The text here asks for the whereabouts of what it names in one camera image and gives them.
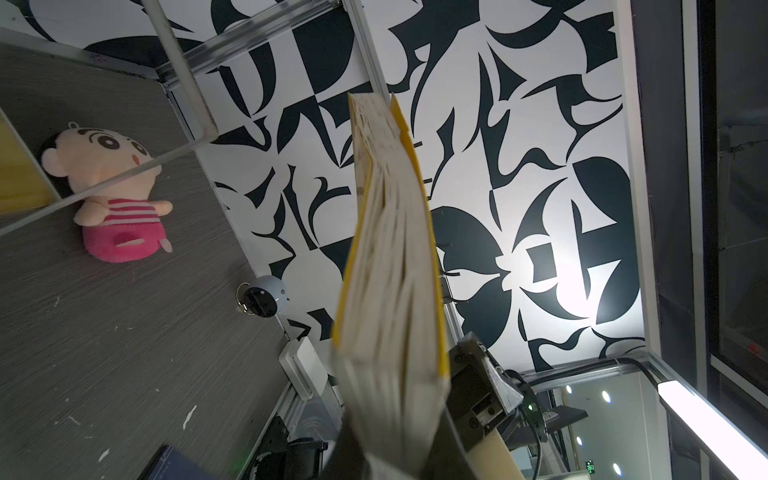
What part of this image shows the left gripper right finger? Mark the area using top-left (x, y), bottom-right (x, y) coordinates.
top-left (419, 410), bottom-right (477, 480)

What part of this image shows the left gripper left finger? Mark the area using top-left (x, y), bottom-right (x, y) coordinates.
top-left (319, 413), bottom-right (369, 480)

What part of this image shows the yellow cartoon book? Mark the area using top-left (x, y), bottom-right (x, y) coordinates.
top-left (332, 93), bottom-right (450, 479)

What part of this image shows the white box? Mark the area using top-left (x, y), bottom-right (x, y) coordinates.
top-left (279, 337), bottom-right (328, 401)

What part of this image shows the navy book bottom right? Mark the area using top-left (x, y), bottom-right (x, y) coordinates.
top-left (138, 445), bottom-right (213, 480)

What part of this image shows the white round speaker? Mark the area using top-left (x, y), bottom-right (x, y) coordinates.
top-left (235, 275), bottom-right (289, 318)

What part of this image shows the pink plush doll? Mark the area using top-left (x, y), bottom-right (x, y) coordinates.
top-left (40, 123), bottom-right (173, 263)

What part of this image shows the wooden white-framed bookshelf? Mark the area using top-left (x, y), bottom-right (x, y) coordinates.
top-left (1, 1), bottom-right (219, 235)

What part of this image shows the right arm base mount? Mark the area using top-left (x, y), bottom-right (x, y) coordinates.
top-left (241, 416), bottom-right (328, 480)

